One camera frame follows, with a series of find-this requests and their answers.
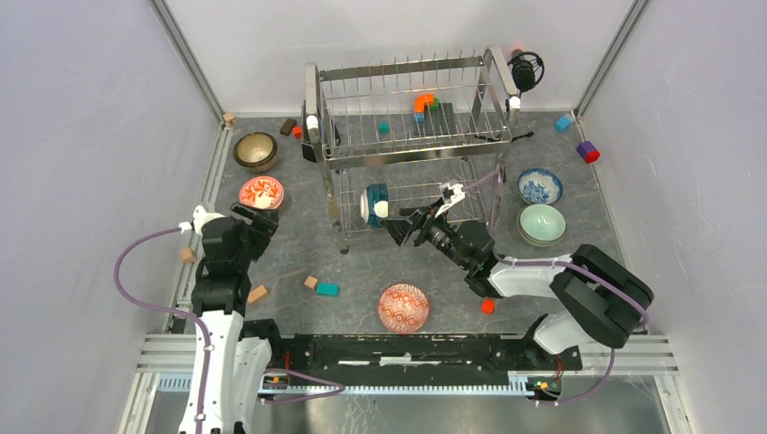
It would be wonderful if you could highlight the steel two-tier dish rack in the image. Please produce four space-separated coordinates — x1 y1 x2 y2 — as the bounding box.
304 48 512 253

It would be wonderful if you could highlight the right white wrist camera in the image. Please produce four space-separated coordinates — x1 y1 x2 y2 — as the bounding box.
435 181 466 217

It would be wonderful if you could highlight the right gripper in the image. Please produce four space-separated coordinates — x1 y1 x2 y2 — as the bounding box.
380 196 470 270

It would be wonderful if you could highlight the purple and red block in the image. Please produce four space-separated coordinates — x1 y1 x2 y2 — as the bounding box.
576 141 601 165

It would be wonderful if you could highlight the pale green bowl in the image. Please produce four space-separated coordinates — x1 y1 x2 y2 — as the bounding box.
518 203 567 242

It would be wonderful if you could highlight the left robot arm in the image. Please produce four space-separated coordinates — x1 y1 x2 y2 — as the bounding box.
178 203 284 433

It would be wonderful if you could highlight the teal block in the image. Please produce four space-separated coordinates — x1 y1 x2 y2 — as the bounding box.
316 282 340 297

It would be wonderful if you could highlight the brown glazed bowl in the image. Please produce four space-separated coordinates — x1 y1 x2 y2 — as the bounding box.
232 132 279 174

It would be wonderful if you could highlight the teal white cup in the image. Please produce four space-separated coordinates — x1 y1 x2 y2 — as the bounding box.
360 184 389 229

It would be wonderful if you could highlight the celadon green bowl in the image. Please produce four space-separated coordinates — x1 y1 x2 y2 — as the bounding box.
516 209 567 248

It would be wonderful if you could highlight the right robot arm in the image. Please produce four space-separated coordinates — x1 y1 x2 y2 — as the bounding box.
381 204 654 369

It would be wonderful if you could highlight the light blue block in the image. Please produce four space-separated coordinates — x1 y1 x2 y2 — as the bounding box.
554 113 575 132

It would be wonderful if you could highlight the orange cube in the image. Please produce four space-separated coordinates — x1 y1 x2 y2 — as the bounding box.
481 298 496 316

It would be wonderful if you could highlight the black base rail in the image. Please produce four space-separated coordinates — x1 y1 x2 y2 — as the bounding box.
271 334 583 388

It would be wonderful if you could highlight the blue zigzag patterned bowl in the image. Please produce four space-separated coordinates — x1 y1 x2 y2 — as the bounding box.
377 283 431 335

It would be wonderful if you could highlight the pink patterned bowl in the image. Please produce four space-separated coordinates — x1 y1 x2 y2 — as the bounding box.
238 175 285 210

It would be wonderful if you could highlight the tan wooden cube corner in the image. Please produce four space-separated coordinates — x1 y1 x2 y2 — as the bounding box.
223 112 236 127

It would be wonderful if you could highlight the tan wooden block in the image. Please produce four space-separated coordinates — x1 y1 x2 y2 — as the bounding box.
247 285 269 305

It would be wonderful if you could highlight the black bowl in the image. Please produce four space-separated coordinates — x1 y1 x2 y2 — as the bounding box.
300 102 342 163

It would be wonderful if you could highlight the black microphone on tripod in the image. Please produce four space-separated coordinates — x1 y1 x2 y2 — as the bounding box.
478 50 546 145

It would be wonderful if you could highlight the blue white floral bowl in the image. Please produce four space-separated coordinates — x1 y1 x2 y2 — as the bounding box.
517 168 563 205

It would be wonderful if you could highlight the orange arch brick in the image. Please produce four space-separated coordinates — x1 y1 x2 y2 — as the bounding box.
413 93 436 114

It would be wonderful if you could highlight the dark brown block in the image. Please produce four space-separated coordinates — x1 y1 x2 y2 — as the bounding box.
279 118 298 137

